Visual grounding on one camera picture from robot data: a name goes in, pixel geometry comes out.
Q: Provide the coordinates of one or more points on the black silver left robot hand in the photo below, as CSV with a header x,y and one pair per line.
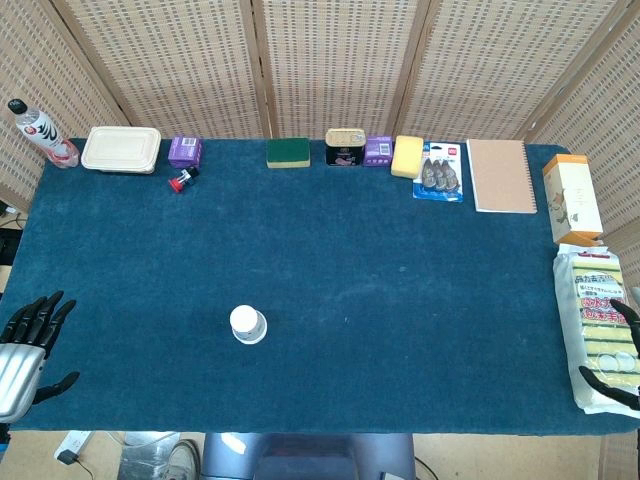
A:
x,y
20,372

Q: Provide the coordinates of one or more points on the white power strip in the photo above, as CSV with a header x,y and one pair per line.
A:
x,y
75,442

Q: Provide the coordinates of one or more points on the woven folding screen panel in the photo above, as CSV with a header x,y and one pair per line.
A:
x,y
30,60
165,60
340,60
615,150
500,60

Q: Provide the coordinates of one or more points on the purple small box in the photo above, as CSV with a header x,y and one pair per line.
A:
x,y
378,151
185,152

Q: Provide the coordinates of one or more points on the black luncheon meat can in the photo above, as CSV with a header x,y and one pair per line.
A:
x,y
345,145

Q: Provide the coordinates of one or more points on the dark blue robot torso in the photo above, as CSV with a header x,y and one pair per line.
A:
x,y
305,457

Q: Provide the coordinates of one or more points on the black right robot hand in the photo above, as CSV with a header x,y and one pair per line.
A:
x,y
631,395

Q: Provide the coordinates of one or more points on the red black push button switch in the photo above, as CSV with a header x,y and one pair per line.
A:
x,y
184,180

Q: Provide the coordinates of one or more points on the blue table mat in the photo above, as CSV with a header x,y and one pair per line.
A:
x,y
325,260

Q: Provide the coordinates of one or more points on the packaged yellow sponge set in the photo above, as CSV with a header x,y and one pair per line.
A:
x,y
592,310

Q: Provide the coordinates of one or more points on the green yellow scouring sponge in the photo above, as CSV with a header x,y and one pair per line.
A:
x,y
288,151

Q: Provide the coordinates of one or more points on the clear bottle with black cap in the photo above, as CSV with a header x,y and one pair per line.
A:
x,y
42,132

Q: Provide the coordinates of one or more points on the white floral paper cup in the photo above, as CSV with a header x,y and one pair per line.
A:
x,y
249,341
243,317

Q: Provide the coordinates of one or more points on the orange white carton box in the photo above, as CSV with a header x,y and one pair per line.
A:
x,y
572,197

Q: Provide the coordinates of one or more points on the beige lidded lunch box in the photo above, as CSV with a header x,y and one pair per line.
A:
x,y
121,149

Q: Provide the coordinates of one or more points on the black plug adapter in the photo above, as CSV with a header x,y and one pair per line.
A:
x,y
66,457

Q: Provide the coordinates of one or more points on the yellow sponge block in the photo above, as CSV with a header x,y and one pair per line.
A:
x,y
407,156

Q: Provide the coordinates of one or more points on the brown spiral notebook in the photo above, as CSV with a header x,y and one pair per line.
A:
x,y
501,175

